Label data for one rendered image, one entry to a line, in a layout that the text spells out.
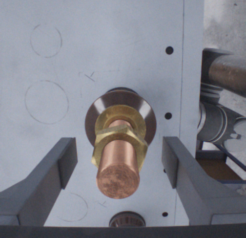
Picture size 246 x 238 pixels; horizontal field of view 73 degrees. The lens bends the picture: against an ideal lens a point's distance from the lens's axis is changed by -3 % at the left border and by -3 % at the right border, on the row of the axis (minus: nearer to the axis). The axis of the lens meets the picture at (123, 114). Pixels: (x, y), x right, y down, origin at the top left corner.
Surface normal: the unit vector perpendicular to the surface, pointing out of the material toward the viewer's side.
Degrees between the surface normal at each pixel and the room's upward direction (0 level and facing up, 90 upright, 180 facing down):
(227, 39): 0
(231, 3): 0
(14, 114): 0
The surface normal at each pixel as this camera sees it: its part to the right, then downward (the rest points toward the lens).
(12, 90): 0.00, 0.26
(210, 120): 0.29, -0.01
